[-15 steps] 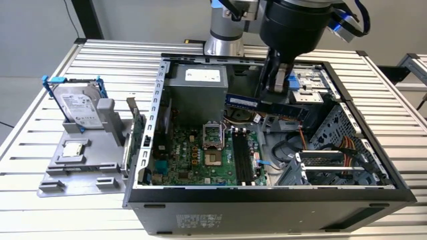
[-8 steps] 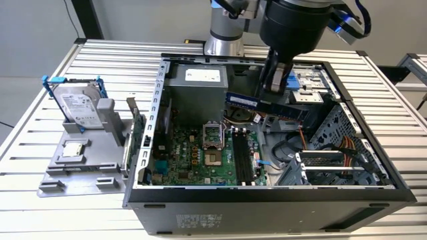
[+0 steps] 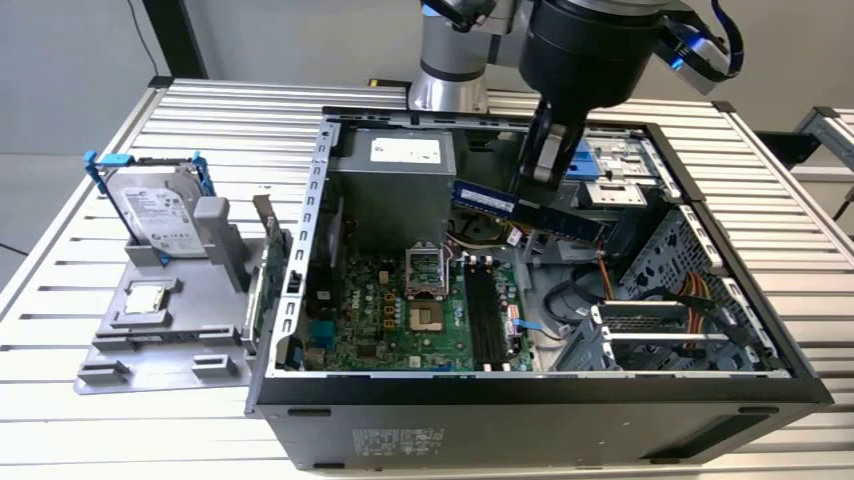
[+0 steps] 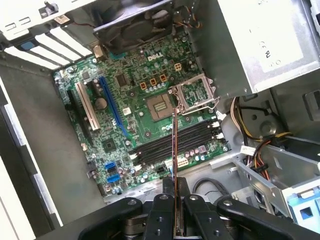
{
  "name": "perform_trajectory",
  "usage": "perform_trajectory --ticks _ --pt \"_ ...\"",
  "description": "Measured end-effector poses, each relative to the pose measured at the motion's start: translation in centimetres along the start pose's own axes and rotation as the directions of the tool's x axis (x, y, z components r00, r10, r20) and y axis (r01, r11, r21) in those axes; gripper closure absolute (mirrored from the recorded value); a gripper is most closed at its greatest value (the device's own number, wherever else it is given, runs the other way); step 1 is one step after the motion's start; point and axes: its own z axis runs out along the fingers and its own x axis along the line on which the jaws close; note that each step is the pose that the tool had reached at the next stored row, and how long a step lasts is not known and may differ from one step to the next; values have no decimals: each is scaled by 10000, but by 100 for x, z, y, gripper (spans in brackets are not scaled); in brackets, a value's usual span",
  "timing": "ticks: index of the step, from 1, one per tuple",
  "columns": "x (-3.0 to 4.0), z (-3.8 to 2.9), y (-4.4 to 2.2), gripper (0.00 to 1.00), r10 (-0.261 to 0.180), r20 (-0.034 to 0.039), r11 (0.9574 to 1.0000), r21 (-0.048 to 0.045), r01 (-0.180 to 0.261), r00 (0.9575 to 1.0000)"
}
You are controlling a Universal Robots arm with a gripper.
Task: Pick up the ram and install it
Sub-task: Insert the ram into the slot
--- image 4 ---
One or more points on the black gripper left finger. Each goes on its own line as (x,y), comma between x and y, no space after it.
(162,220)

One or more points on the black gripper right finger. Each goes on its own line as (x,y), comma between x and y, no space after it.
(197,220)

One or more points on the RAM stick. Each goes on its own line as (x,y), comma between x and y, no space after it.
(175,150)

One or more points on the black RAM slot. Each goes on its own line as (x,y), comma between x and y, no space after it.
(195,125)
(195,131)
(195,138)
(195,144)

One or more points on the white power connector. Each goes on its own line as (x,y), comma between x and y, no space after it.
(183,162)

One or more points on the blue SATA connector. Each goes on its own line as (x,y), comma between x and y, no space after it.
(113,180)
(113,167)

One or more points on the black chipset chip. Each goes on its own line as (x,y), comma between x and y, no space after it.
(108,145)

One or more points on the tall metal disk bay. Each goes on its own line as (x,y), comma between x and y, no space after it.
(275,161)

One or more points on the blue drive bay latch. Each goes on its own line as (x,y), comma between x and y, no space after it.
(303,211)

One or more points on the CPU socket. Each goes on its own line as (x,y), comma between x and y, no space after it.
(160,108)

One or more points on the green motherboard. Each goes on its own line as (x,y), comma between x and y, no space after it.
(135,100)

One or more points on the blue expansion slot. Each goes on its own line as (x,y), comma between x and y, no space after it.
(114,106)

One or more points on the round coin battery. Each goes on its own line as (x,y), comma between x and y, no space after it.
(101,103)

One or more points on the white expansion slot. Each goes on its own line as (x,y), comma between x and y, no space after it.
(88,106)

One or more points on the metal socket cover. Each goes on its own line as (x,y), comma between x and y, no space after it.
(186,83)

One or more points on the black expansion slot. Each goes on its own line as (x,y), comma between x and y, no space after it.
(77,112)

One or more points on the yellow four-pin connector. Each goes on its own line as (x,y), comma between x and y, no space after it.
(177,67)

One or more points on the grey power supply unit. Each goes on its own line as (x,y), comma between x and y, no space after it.
(237,50)

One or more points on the black grey PC case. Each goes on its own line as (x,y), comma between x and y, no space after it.
(30,100)

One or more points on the black case fan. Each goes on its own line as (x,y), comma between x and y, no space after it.
(135,27)

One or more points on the blue card retention latch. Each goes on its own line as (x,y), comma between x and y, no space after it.
(28,46)

